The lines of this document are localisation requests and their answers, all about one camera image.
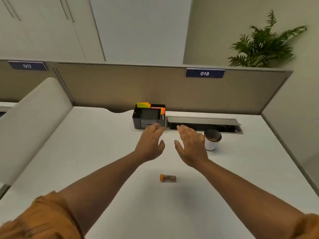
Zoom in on beige desk partition panel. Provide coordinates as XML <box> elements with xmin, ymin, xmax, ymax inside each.
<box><xmin>0</xmin><ymin>59</ymin><xmax>73</xmax><ymax>104</ymax></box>
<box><xmin>51</xmin><ymin>62</ymin><xmax>293</xmax><ymax>116</ymax></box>

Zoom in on person's right hand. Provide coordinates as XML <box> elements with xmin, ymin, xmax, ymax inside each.
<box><xmin>174</xmin><ymin>124</ymin><xmax>209</xmax><ymax>169</ymax></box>

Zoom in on white side divider panel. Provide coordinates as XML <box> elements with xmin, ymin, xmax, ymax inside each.
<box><xmin>0</xmin><ymin>77</ymin><xmax>74</xmax><ymax>186</ymax></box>

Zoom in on person's left forearm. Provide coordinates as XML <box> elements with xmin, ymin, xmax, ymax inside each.
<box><xmin>57</xmin><ymin>151</ymin><xmax>146</xmax><ymax>236</ymax></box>

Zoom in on person's right forearm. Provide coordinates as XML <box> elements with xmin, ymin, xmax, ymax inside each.
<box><xmin>194</xmin><ymin>158</ymin><xmax>307</xmax><ymax>239</ymax></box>

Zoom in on grey cable tray lid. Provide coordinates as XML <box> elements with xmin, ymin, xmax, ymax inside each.
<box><xmin>165</xmin><ymin>116</ymin><xmax>244</xmax><ymax>135</ymax></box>

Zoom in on orange sleeve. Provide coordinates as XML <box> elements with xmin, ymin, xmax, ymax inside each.
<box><xmin>0</xmin><ymin>191</ymin><xmax>86</xmax><ymax>239</ymax></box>
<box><xmin>290</xmin><ymin>213</ymin><xmax>319</xmax><ymax>239</ymax></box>

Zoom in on person's left hand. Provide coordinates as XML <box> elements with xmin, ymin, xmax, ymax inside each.
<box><xmin>134</xmin><ymin>123</ymin><xmax>166</xmax><ymax>162</ymax></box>

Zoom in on blue number sign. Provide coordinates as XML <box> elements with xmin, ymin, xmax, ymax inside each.
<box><xmin>7</xmin><ymin>61</ymin><xmax>48</xmax><ymax>71</ymax></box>
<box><xmin>185</xmin><ymin>68</ymin><xmax>226</xmax><ymax>79</ymax></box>

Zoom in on orange left sleeve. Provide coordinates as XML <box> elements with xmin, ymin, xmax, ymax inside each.
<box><xmin>0</xmin><ymin>191</ymin><xmax>86</xmax><ymax>239</ymax></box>

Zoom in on clear tube with orange cap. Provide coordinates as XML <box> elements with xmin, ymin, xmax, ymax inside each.
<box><xmin>159</xmin><ymin>174</ymin><xmax>177</xmax><ymax>183</ymax></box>

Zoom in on black desk organizer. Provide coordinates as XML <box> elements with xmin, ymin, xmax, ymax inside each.
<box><xmin>132</xmin><ymin>103</ymin><xmax>167</xmax><ymax>130</ymax></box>

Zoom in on green potted plant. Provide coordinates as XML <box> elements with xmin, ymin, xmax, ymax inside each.
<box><xmin>227</xmin><ymin>10</ymin><xmax>308</xmax><ymax>68</ymax></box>

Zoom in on white cabinet doors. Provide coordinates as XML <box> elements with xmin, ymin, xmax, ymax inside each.
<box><xmin>0</xmin><ymin>0</ymin><xmax>107</xmax><ymax>63</ymax></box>

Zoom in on white cup with dark inside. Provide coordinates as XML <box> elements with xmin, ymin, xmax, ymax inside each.
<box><xmin>204</xmin><ymin>129</ymin><xmax>222</xmax><ymax>151</ymax></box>

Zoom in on orange right sleeve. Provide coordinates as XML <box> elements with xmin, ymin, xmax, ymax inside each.
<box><xmin>290</xmin><ymin>213</ymin><xmax>319</xmax><ymax>239</ymax></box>

